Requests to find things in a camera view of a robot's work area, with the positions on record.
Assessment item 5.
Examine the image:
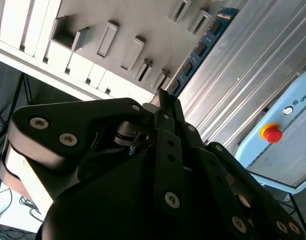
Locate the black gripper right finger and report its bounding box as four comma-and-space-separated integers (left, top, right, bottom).
170, 95, 306, 240

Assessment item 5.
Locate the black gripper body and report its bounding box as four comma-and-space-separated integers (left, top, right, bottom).
35, 119, 234, 240

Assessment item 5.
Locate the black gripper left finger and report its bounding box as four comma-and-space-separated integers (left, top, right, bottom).
0, 88, 187, 219

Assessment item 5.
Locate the blue RAM stick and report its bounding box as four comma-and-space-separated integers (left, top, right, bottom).
171, 6, 240, 97

